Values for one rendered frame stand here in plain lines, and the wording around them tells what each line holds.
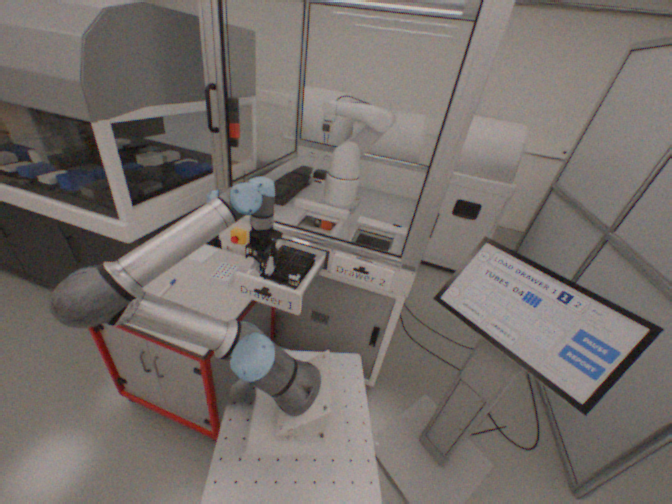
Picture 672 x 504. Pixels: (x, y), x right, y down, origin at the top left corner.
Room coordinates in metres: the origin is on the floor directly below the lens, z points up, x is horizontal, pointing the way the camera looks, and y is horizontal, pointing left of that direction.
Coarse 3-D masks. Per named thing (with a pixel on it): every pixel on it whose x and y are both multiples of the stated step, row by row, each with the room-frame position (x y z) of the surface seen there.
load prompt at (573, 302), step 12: (492, 264) 0.90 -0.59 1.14; (504, 264) 0.88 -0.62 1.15; (516, 264) 0.87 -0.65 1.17; (516, 276) 0.84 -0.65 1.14; (528, 276) 0.82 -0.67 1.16; (540, 276) 0.81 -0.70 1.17; (540, 288) 0.78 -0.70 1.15; (552, 288) 0.77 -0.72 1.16; (564, 288) 0.76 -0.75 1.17; (564, 300) 0.73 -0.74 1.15; (576, 300) 0.72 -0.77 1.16; (576, 312) 0.69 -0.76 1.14
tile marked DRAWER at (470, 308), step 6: (462, 300) 0.83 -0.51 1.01; (468, 300) 0.82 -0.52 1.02; (462, 306) 0.81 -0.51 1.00; (468, 306) 0.81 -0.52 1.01; (474, 306) 0.80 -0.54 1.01; (468, 312) 0.79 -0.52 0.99; (474, 312) 0.78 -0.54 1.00; (480, 312) 0.78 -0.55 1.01; (486, 312) 0.77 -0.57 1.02; (474, 318) 0.77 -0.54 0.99; (480, 318) 0.76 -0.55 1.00
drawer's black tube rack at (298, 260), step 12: (288, 252) 1.13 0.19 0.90; (300, 252) 1.14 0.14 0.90; (264, 264) 1.00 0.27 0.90; (276, 264) 1.02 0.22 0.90; (288, 264) 1.03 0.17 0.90; (300, 264) 1.04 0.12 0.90; (312, 264) 1.10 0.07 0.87; (264, 276) 0.96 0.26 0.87; (276, 276) 0.97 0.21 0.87; (300, 276) 0.96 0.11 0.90
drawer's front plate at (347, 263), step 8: (336, 256) 1.12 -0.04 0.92; (344, 256) 1.12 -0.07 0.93; (336, 264) 1.11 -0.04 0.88; (344, 264) 1.11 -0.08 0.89; (352, 264) 1.10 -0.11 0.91; (360, 264) 1.09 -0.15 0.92; (368, 264) 1.08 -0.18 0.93; (336, 272) 1.11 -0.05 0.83; (344, 272) 1.10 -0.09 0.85; (376, 272) 1.07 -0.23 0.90; (384, 272) 1.06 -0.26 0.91; (392, 272) 1.05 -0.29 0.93; (360, 280) 1.08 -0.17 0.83; (368, 280) 1.08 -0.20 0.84; (376, 280) 1.07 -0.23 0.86; (384, 288) 1.06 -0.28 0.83
